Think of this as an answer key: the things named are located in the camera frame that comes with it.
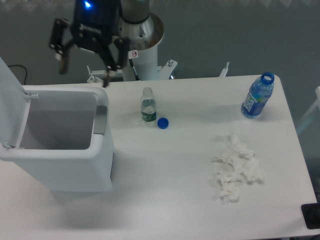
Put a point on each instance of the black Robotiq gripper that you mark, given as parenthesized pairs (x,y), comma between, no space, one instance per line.
(93,25)

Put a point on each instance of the white trash can lid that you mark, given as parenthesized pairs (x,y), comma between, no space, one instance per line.
(15,103)

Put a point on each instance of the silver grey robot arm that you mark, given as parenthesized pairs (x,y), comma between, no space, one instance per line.
(124,33)

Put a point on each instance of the grey trash can push button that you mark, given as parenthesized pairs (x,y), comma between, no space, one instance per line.
(100,119)

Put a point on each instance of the white small bottle cap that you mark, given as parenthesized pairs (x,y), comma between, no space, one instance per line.
(137,119)

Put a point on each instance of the white trash can body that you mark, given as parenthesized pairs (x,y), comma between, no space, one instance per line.
(58,147)

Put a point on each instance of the blue bottle cap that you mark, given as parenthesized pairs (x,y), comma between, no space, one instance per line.
(162,123)

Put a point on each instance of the clear small water bottle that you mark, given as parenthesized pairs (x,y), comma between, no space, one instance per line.
(148,107)

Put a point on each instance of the blue drink bottle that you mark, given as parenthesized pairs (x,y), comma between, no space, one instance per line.
(259,93)

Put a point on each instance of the crumpled white tissue left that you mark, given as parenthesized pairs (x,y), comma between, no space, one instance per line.
(230,159)

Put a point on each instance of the crumpled white tissue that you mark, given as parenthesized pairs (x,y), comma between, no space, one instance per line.
(230,159)
(252,171)
(229,177)
(241,148)
(229,192)

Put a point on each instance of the crumpled white tissue upper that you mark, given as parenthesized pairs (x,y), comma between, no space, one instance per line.
(241,148)

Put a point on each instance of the crumpled white tissue middle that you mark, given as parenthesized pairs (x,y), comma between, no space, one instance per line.
(229,177)

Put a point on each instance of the crumpled white tissue bottom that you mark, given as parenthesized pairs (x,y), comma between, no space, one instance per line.
(229,192)

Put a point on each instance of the crumpled white tissue right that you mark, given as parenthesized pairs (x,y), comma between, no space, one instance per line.
(252,171)

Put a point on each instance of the black device at corner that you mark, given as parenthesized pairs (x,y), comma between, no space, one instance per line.
(311,215)

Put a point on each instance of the white metal base frame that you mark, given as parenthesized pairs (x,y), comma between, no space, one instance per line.
(163,73)

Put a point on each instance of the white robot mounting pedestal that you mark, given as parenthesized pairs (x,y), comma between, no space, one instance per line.
(141,63)

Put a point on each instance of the white frame at right edge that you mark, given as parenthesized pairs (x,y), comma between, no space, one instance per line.
(310,114)

